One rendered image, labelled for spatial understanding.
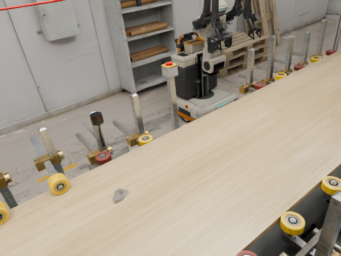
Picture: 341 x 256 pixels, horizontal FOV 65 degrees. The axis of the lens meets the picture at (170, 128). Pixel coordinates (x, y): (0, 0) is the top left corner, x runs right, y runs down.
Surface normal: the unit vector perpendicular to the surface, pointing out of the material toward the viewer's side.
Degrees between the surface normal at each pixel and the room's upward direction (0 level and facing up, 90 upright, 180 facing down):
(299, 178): 0
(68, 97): 90
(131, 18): 90
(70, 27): 90
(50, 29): 90
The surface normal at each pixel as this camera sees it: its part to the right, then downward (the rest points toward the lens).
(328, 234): -0.80, 0.38
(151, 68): 0.59, 0.36
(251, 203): -0.10, -0.85
